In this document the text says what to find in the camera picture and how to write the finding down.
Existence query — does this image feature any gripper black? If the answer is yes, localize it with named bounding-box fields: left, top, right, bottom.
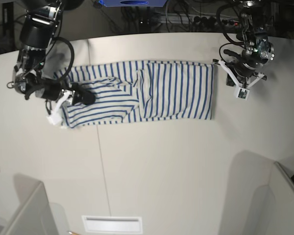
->
left=223, top=41, right=275, bottom=78
left=7, top=71, right=96, bottom=105

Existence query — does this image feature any blue white striped T-shirt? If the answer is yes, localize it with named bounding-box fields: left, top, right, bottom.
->
left=60, top=60, right=215, bottom=128

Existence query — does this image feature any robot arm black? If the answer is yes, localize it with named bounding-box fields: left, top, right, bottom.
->
left=7, top=0, right=96, bottom=105
left=216, top=0, right=275, bottom=88

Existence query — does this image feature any white power strip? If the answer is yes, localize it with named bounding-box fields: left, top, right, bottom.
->
left=155, top=13, right=239, bottom=25

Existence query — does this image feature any blue box at top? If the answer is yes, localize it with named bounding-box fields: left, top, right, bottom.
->
left=98, top=0, right=167, bottom=7

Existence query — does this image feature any white label plate on table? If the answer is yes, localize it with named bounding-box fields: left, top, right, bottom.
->
left=82, top=215, right=143, bottom=235

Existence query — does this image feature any grey divider panel left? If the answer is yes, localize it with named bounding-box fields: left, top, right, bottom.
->
left=0, top=181, right=59, bottom=235

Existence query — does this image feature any grey divider panel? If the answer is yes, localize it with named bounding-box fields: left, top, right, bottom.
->
left=244, top=162, right=294, bottom=235
left=0, top=181, right=59, bottom=235

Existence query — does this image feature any grey divider panel right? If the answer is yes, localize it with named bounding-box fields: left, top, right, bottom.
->
left=244, top=162, right=294, bottom=235

